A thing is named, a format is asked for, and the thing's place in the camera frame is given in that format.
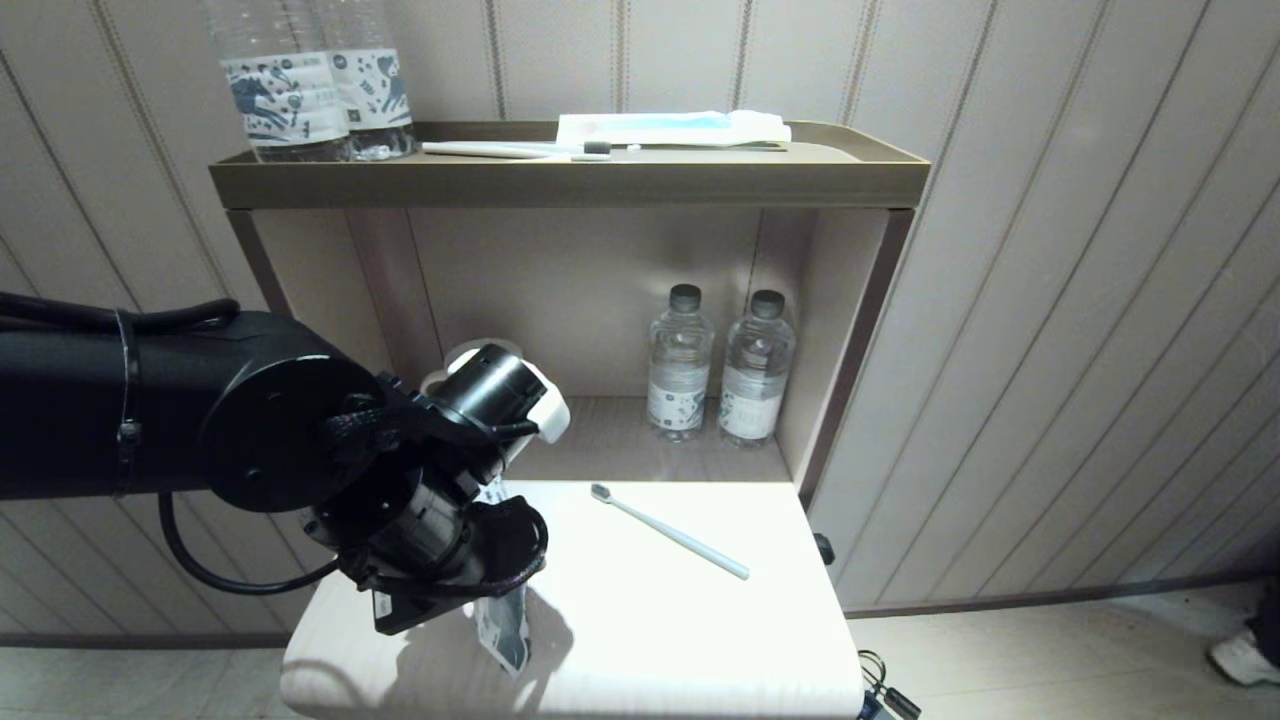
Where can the white blue packet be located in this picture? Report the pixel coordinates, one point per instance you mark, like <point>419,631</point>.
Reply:
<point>650,125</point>

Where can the pale grey toothbrush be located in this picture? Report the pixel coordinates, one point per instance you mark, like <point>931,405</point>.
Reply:
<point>670,530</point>

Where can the white ribbed mug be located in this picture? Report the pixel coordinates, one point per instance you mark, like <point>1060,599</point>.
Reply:
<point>452,356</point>

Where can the black key bundle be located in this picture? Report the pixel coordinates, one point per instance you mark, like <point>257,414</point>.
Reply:
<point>885,695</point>

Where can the black round knob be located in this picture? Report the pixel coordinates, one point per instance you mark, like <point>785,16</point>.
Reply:
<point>823,548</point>

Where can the large clear water bottle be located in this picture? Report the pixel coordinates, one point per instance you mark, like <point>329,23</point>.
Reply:
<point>380,90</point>
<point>285,95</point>

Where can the dark trouser leg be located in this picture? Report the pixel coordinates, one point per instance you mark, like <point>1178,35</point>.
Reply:
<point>1270,620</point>

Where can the brown open shelf cabinet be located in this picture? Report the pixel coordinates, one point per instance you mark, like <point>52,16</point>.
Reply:
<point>560,182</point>

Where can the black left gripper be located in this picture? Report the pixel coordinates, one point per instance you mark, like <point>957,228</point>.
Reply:
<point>400,540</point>

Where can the small clear water bottle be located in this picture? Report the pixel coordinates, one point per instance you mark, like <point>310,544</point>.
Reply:
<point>680,380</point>
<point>755,390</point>

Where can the white shoe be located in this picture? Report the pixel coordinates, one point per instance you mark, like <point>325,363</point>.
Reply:
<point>1240,658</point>

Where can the white toothbrush black bristles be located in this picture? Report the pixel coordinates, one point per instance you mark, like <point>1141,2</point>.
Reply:
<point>480,149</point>

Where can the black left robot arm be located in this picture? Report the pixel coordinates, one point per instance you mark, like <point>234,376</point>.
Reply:
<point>250,420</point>

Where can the white blue horse pouch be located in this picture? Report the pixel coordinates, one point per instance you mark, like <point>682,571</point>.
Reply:
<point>505,630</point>

